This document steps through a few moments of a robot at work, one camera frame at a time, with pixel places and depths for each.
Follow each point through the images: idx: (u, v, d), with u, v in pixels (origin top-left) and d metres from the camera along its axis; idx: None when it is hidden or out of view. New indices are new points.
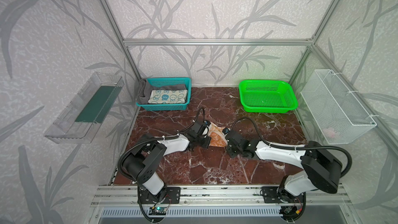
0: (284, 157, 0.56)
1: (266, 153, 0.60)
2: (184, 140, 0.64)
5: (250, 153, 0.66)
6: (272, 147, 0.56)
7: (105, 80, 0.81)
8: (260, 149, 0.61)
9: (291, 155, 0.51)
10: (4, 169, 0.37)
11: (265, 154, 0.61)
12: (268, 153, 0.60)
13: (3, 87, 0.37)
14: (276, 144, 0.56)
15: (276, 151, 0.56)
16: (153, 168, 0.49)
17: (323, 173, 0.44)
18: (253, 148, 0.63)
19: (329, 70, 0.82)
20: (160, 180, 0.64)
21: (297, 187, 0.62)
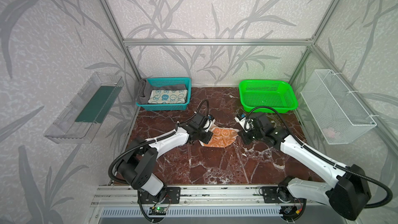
0: (312, 163, 0.49)
1: (294, 152, 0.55)
2: (182, 136, 0.61)
5: (272, 139, 0.58)
6: (303, 148, 0.51)
7: (105, 80, 0.81)
8: (289, 144, 0.55)
9: (325, 168, 0.45)
10: (4, 169, 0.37)
11: (290, 151, 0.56)
12: (296, 153, 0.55)
13: (3, 87, 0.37)
14: (314, 151, 0.49)
15: (307, 154, 0.50)
16: (147, 172, 0.47)
17: (353, 201, 0.42)
18: (280, 136, 0.56)
19: (329, 70, 0.82)
20: (160, 180, 0.64)
21: (301, 192, 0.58)
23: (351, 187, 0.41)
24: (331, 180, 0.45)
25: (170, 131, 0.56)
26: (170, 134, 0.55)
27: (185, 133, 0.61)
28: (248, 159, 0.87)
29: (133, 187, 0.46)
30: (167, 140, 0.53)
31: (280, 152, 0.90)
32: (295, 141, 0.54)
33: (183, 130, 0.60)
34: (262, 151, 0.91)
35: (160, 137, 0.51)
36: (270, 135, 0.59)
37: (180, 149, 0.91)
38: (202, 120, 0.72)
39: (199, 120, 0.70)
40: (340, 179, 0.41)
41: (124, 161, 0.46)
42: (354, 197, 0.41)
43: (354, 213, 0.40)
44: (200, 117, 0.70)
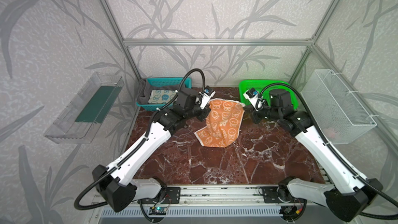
0: (330, 165, 0.44)
1: (312, 146, 0.48)
2: (158, 139, 0.48)
5: (290, 124, 0.50)
6: (326, 146, 0.44)
7: (105, 80, 0.81)
8: (310, 138, 0.47)
9: (344, 175, 0.41)
10: (4, 169, 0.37)
11: (309, 144, 0.49)
12: (313, 148, 0.48)
13: (3, 87, 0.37)
14: (338, 153, 0.43)
15: (328, 154, 0.44)
16: (128, 194, 0.44)
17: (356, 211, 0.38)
18: (301, 124, 0.48)
19: (329, 70, 0.82)
20: (156, 183, 0.63)
21: (300, 192, 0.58)
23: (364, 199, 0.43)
24: (346, 188, 0.39)
25: (139, 141, 0.44)
26: (139, 145, 0.44)
27: (162, 132, 0.47)
28: (248, 159, 0.87)
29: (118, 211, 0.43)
30: (137, 155, 0.43)
31: (280, 152, 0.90)
32: (317, 136, 0.46)
33: (159, 128, 0.47)
34: (262, 151, 0.91)
35: (127, 154, 0.42)
36: (289, 119, 0.50)
37: (180, 149, 0.91)
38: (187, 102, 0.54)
39: (184, 103, 0.52)
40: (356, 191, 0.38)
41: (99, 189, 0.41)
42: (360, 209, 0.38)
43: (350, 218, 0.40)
44: (184, 98, 0.51)
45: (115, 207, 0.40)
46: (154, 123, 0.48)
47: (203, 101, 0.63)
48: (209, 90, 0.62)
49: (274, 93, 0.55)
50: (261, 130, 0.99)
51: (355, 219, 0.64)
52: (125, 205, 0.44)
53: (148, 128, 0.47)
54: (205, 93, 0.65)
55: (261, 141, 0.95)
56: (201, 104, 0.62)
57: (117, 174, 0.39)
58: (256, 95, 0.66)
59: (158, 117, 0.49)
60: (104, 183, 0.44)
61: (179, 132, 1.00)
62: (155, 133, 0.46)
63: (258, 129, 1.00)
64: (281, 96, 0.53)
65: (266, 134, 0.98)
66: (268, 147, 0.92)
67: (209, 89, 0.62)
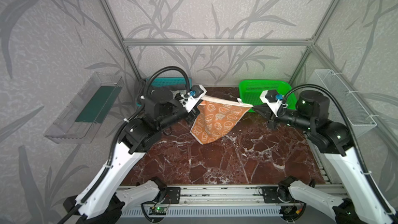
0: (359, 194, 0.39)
1: (344, 169, 0.40)
2: (126, 163, 0.40)
5: (327, 140, 0.41)
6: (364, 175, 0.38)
7: (105, 80, 0.81)
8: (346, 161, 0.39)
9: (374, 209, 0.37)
10: (4, 169, 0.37)
11: (339, 167, 0.41)
12: (343, 171, 0.41)
13: (3, 88, 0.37)
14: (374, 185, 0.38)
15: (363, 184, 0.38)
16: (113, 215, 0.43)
17: None
18: (340, 145, 0.39)
19: (329, 70, 0.82)
20: (152, 189, 0.62)
21: (302, 197, 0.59)
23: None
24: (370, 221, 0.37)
25: (101, 171, 0.38)
26: (102, 177, 0.38)
27: (129, 155, 0.39)
28: (248, 159, 0.87)
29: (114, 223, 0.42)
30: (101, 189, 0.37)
31: (280, 152, 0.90)
32: (354, 160, 0.39)
33: (125, 150, 0.38)
34: (262, 151, 0.91)
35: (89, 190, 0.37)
36: (326, 134, 0.40)
37: (180, 149, 0.91)
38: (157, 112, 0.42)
39: (154, 113, 0.40)
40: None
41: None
42: None
43: None
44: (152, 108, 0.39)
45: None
46: (119, 143, 0.39)
47: (187, 106, 0.49)
48: (194, 92, 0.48)
49: (307, 98, 0.43)
50: (261, 131, 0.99)
51: None
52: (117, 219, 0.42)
53: (111, 151, 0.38)
54: (190, 96, 0.49)
55: (261, 141, 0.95)
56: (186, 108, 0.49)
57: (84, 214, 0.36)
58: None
59: (124, 135, 0.40)
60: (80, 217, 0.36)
61: (179, 132, 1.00)
62: (121, 156, 0.38)
63: (258, 129, 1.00)
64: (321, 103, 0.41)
65: (266, 134, 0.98)
66: (268, 147, 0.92)
67: (194, 94, 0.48)
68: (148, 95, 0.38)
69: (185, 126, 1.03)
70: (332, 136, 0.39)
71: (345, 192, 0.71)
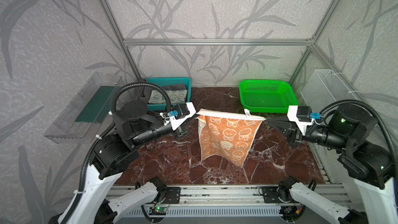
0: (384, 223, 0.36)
1: (374, 197, 0.36)
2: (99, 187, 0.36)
5: (366, 168, 0.34)
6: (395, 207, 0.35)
7: (105, 80, 0.81)
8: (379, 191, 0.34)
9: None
10: (3, 169, 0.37)
11: (368, 193, 0.37)
12: (373, 197, 0.36)
13: (3, 87, 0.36)
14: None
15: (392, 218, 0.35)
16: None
17: None
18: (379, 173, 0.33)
19: (329, 70, 0.82)
20: (148, 193, 0.61)
21: (303, 200, 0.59)
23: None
24: None
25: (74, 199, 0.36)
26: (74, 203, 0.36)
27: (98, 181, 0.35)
28: (248, 159, 0.87)
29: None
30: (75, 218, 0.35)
31: (280, 152, 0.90)
32: (391, 194, 0.35)
33: (96, 174, 0.34)
34: (262, 151, 0.91)
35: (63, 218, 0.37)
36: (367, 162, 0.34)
37: (180, 149, 0.91)
38: (128, 132, 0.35)
39: (123, 132, 0.34)
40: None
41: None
42: None
43: None
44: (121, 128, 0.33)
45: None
46: (89, 167, 0.35)
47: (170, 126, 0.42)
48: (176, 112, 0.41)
49: (349, 117, 0.34)
50: (261, 131, 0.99)
51: None
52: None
53: (82, 177, 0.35)
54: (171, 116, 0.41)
55: (262, 141, 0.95)
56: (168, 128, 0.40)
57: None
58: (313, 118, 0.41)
59: (94, 156, 0.35)
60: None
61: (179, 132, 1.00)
62: (93, 180, 0.35)
63: (258, 128, 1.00)
64: (368, 127, 0.32)
65: (266, 134, 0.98)
66: (268, 147, 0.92)
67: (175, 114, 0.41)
68: (119, 112, 0.32)
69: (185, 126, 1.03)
70: (374, 164, 0.33)
71: (345, 192, 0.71)
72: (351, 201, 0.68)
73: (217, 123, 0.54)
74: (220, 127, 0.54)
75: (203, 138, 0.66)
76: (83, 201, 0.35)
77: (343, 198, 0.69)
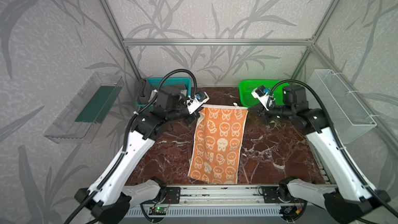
0: (338, 168, 0.42)
1: (323, 147, 0.45)
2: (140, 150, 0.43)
5: (304, 121, 0.46)
6: (339, 150, 0.42)
7: (105, 80, 0.81)
8: (323, 139, 0.44)
9: (352, 183, 0.39)
10: (3, 169, 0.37)
11: (320, 146, 0.46)
12: (323, 148, 0.45)
13: (3, 87, 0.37)
14: (352, 160, 0.41)
15: (340, 159, 0.41)
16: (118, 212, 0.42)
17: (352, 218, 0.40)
18: (314, 125, 0.44)
19: (329, 70, 0.82)
20: (153, 187, 0.62)
21: (298, 192, 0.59)
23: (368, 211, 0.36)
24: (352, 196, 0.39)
25: (118, 157, 0.40)
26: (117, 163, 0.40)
27: (142, 142, 0.42)
28: (248, 159, 0.87)
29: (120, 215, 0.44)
30: (116, 175, 0.39)
31: (280, 152, 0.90)
32: (330, 138, 0.43)
33: (138, 137, 0.42)
34: (262, 151, 0.91)
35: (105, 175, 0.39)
36: (304, 115, 0.46)
37: (180, 149, 0.91)
38: (168, 102, 0.48)
39: (165, 105, 0.46)
40: (364, 204, 0.37)
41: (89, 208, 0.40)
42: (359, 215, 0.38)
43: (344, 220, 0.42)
44: (165, 97, 0.45)
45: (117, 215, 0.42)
46: (131, 132, 0.42)
47: (192, 107, 0.56)
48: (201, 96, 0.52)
49: (286, 88, 0.52)
50: (261, 131, 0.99)
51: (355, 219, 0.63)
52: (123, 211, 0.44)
53: (125, 140, 0.42)
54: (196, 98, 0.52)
55: (261, 141, 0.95)
56: (189, 109, 0.56)
57: (100, 199, 0.37)
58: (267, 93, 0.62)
59: (136, 124, 0.43)
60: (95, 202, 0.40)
61: (179, 132, 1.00)
62: (134, 143, 0.41)
63: (258, 128, 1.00)
64: (294, 90, 0.51)
65: (266, 134, 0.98)
66: (268, 147, 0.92)
67: (200, 95, 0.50)
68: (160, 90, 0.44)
69: (185, 126, 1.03)
70: (310, 117, 0.45)
71: None
72: None
73: (214, 118, 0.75)
74: (216, 121, 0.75)
75: (199, 149, 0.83)
76: (123, 163, 0.40)
77: None
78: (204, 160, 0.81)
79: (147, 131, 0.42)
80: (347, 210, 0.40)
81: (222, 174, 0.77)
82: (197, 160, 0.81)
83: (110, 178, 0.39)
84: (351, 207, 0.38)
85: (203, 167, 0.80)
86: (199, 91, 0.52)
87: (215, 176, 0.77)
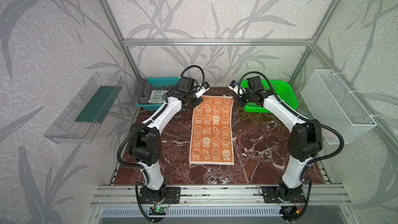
0: (283, 117, 0.59)
1: (271, 107, 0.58)
2: (176, 104, 0.62)
5: (258, 96, 0.69)
6: (281, 104, 0.59)
7: (105, 80, 0.81)
8: (270, 100, 0.64)
9: (290, 118, 0.54)
10: (4, 169, 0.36)
11: (271, 108, 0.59)
12: (273, 108, 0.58)
13: (3, 87, 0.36)
14: (289, 106, 0.58)
15: (282, 109, 0.58)
16: (158, 148, 0.52)
17: (302, 144, 0.52)
18: (265, 94, 0.66)
19: (329, 70, 0.82)
20: (161, 175, 0.66)
21: (290, 177, 0.64)
23: (304, 130, 0.50)
24: None
25: (162, 107, 0.56)
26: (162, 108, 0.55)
27: (177, 100, 0.61)
28: (248, 159, 0.87)
29: (152, 163, 0.54)
30: (162, 115, 0.54)
31: (280, 152, 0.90)
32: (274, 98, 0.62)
33: (174, 99, 0.60)
34: (262, 151, 0.91)
35: (155, 114, 0.53)
36: (258, 92, 0.68)
37: (180, 149, 0.91)
38: (189, 84, 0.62)
39: (186, 84, 0.70)
40: (298, 124, 0.50)
41: (134, 146, 0.51)
42: (303, 140, 0.51)
43: (301, 153, 0.53)
44: (187, 81, 0.69)
45: (150, 159, 0.51)
46: (168, 97, 0.60)
47: (200, 93, 0.81)
48: (207, 85, 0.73)
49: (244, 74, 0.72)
50: (261, 130, 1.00)
51: (354, 219, 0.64)
52: (157, 159, 0.59)
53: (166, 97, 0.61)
54: (203, 86, 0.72)
55: (261, 141, 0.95)
56: (197, 94, 0.82)
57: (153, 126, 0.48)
58: (237, 85, 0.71)
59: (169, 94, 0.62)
60: (138, 142, 0.51)
61: (179, 132, 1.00)
62: (172, 102, 0.59)
63: (258, 128, 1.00)
64: (252, 79, 0.75)
65: (266, 134, 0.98)
66: (268, 147, 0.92)
67: (208, 84, 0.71)
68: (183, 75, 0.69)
69: (185, 126, 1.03)
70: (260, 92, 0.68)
71: (345, 192, 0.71)
72: (351, 201, 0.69)
73: (210, 102, 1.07)
74: (211, 105, 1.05)
75: (196, 129, 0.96)
76: (166, 111, 0.55)
77: (342, 198, 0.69)
78: (202, 138, 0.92)
79: (177, 97, 0.61)
80: (294, 141, 0.53)
81: (219, 144, 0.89)
82: (196, 140, 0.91)
83: (158, 116, 0.52)
84: (294, 133, 0.52)
85: (202, 144, 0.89)
86: (206, 82, 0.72)
87: (214, 148, 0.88)
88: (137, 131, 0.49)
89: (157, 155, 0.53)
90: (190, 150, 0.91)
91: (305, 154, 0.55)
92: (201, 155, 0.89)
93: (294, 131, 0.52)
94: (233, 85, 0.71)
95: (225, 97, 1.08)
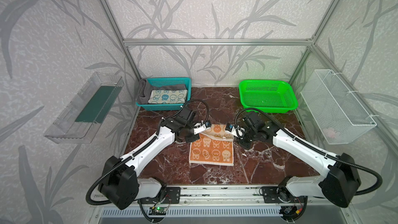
0: (304, 155, 0.50)
1: (285, 144, 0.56)
2: (167, 138, 0.54)
5: (264, 134, 0.59)
6: (295, 140, 0.51)
7: (105, 80, 0.81)
8: (281, 138, 0.55)
9: (316, 159, 0.46)
10: (4, 169, 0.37)
11: (286, 146, 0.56)
12: (288, 146, 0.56)
13: (3, 87, 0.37)
14: (306, 142, 0.49)
15: (301, 148, 0.50)
16: (131, 192, 0.44)
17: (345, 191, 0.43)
18: (271, 131, 0.57)
19: (329, 70, 0.82)
20: (156, 183, 0.63)
21: (299, 190, 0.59)
23: (342, 176, 0.42)
24: (324, 170, 0.45)
25: (151, 139, 0.50)
26: (150, 142, 0.49)
27: (170, 132, 0.55)
28: (248, 159, 0.87)
29: (120, 208, 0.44)
30: (146, 151, 0.47)
31: (280, 152, 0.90)
32: (285, 135, 0.54)
33: (167, 131, 0.54)
34: (262, 151, 0.91)
35: (137, 149, 0.46)
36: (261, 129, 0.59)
37: (180, 149, 0.91)
38: (190, 115, 0.66)
39: (186, 115, 0.64)
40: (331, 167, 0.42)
41: (105, 184, 0.44)
42: (345, 185, 0.42)
43: (346, 200, 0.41)
44: (188, 112, 0.65)
45: (118, 204, 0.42)
46: (162, 127, 0.55)
47: (198, 129, 0.74)
48: (210, 124, 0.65)
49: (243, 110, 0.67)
50: None
51: (355, 219, 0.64)
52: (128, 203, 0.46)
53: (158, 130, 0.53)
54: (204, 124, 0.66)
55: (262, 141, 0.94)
56: (195, 129, 0.75)
57: (131, 165, 0.42)
58: (233, 127, 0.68)
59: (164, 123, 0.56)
60: (111, 179, 0.44)
61: None
62: (164, 134, 0.53)
63: None
64: (248, 116, 0.66)
65: None
66: (268, 147, 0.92)
67: (210, 123, 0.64)
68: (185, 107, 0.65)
69: None
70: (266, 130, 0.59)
71: None
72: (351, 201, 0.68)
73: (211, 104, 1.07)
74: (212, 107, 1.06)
75: None
76: (154, 144, 0.49)
77: None
78: (203, 138, 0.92)
79: (171, 128, 0.55)
80: (332, 187, 0.44)
81: (219, 145, 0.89)
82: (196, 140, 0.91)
83: (140, 152, 0.46)
84: (330, 179, 0.43)
85: (202, 143, 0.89)
86: (209, 121, 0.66)
87: (214, 148, 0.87)
88: (111, 171, 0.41)
89: (129, 198, 0.45)
90: (190, 150, 0.91)
91: (349, 199, 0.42)
92: (201, 155, 0.89)
93: (329, 179, 0.43)
94: (230, 128, 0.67)
95: (226, 102, 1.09)
